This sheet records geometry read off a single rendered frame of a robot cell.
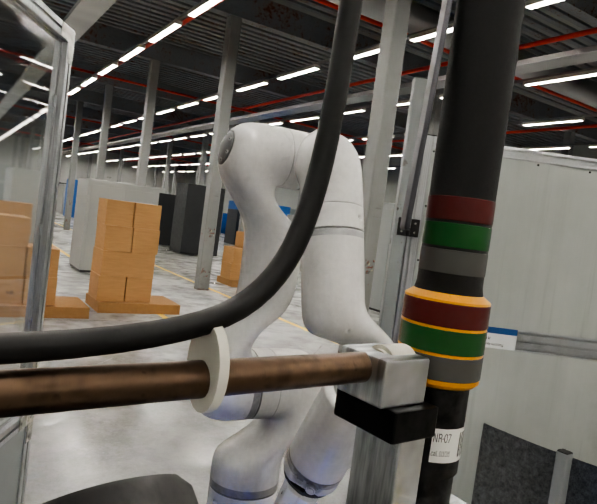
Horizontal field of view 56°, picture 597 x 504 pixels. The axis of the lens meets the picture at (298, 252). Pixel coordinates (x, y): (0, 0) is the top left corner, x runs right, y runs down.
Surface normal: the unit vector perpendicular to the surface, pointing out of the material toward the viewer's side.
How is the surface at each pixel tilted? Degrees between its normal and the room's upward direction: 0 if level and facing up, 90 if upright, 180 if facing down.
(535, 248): 90
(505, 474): 90
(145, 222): 90
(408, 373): 90
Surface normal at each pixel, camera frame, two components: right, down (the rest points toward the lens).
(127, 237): 0.53, 0.11
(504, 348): 0.04, 0.06
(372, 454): -0.79, -0.07
